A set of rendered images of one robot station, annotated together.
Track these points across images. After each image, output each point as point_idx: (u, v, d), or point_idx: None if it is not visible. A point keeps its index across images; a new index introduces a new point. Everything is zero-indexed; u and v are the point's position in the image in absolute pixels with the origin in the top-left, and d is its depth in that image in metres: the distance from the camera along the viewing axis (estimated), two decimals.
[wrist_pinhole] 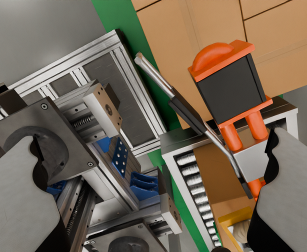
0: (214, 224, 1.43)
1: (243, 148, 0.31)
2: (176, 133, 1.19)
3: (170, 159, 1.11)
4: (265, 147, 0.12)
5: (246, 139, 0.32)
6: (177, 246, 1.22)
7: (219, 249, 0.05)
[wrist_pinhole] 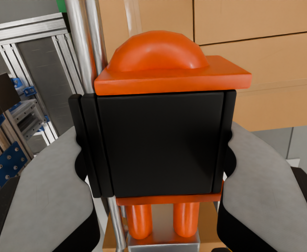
0: None
1: (149, 240, 0.17)
2: None
3: None
4: None
5: (161, 224, 0.18)
6: None
7: (219, 249, 0.05)
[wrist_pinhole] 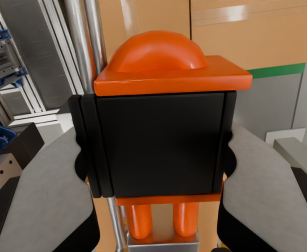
0: None
1: (149, 239, 0.17)
2: None
3: (68, 124, 0.83)
4: None
5: (161, 223, 0.18)
6: None
7: (219, 249, 0.05)
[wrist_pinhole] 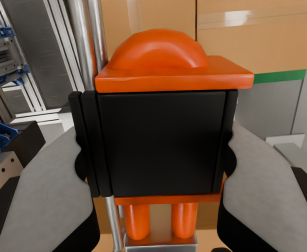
0: None
1: (146, 241, 0.17)
2: None
3: (69, 123, 0.82)
4: None
5: (159, 224, 0.18)
6: None
7: (219, 249, 0.05)
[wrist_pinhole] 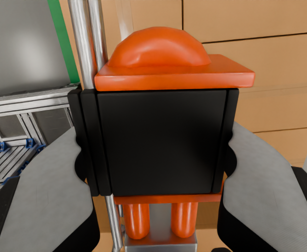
0: None
1: (146, 240, 0.17)
2: None
3: None
4: None
5: (159, 224, 0.18)
6: None
7: (219, 249, 0.05)
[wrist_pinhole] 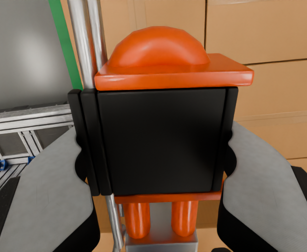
0: None
1: (147, 239, 0.17)
2: None
3: None
4: None
5: (159, 223, 0.18)
6: None
7: (219, 249, 0.05)
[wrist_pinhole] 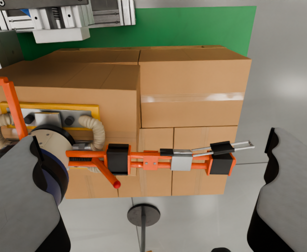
0: None
1: (192, 160, 0.69)
2: (16, 52, 1.09)
3: None
4: (265, 147, 0.12)
5: None
6: None
7: (219, 249, 0.05)
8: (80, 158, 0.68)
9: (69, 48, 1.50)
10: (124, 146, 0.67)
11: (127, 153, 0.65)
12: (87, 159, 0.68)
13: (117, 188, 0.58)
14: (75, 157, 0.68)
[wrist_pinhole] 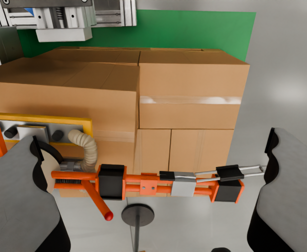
0: None
1: (195, 186, 0.61)
2: (16, 49, 1.09)
3: None
4: (265, 147, 0.12)
5: None
6: None
7: (219, 249, 0.05)
8: (68, 180, 0.59)
9: (69, 46, 1.50)
10: (119, 168, 0.59)
11: (122, 177, 0.56)
12: (76, 181, 0.59)
13: (109, 220, 0.50)
14: (62, 179, 0.59)
